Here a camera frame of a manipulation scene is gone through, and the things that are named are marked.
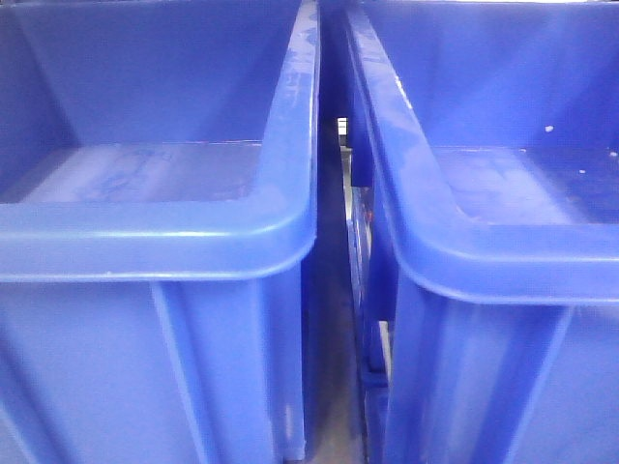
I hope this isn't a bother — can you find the blue bin upper left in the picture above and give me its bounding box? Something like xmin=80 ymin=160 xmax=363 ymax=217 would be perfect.
xmin=1 ymin=1 xmax=320 ymax=463

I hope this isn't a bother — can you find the blue bin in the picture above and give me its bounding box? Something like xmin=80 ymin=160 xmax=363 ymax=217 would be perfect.
xmin=345 ymin=1 xmax=618 ymax=463
xmin=1 ymin=1 xmax=320 ymax=463

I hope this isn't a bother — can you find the blue bin upper right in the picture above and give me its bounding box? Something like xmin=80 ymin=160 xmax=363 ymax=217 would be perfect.
xmin=345 ymin=1 xmax=618 ymax=463

